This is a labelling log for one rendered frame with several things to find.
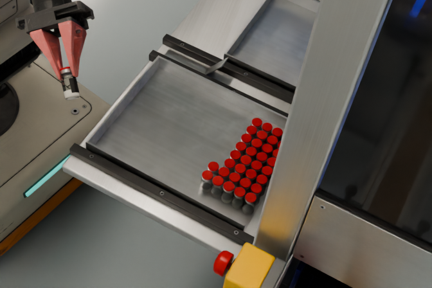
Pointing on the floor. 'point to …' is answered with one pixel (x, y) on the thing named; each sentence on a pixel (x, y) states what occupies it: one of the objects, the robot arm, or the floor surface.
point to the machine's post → (324, 94)
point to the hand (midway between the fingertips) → (67, 72)
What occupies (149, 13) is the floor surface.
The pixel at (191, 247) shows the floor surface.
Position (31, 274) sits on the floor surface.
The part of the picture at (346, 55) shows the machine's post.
